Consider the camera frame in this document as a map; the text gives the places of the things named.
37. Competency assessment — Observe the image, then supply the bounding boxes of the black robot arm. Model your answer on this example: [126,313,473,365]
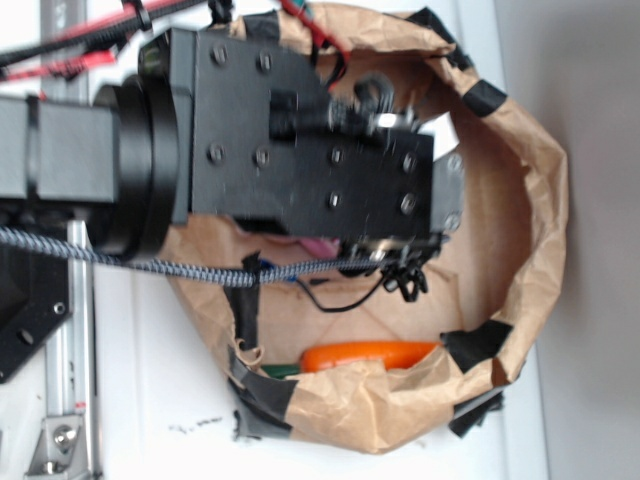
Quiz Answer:
[1,29,464,300]

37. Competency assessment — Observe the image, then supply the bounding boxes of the red and black cables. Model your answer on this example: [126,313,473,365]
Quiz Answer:
[0,0,351,91]

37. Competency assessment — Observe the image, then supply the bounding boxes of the pink plush bunny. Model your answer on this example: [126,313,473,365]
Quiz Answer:
[234,219,343,260]

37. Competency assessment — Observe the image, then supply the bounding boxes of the metal corner bracket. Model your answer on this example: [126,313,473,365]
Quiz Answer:
[24,415,90,479]

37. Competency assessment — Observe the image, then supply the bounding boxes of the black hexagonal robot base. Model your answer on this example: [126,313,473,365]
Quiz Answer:
[0,246,71,384]

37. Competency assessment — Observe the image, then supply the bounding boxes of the orange toy carrot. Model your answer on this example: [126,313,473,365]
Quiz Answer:
[262,340,441,379]

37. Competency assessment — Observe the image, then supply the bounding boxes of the white tray board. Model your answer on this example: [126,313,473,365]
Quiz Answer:
[87,0,550,480]

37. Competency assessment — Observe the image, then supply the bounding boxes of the braided grey cable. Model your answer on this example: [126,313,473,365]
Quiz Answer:
[0,225,386,288]

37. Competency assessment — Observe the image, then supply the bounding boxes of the aluminium extrusion rail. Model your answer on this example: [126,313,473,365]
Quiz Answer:
[39,1,103,479]

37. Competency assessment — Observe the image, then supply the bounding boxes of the brown paper bag bin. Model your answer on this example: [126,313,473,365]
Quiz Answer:
[173,3,568,454]

